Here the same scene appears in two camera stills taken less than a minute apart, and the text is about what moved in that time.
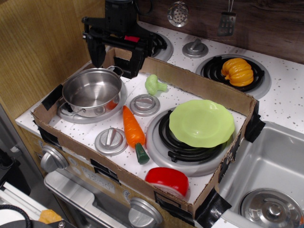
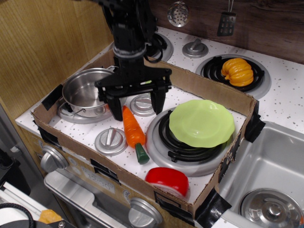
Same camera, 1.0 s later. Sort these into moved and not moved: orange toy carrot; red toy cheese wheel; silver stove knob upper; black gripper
Moved: black gripper
Not moved: orange toy carrot; red toy cheese wheel; silver stove knob upper
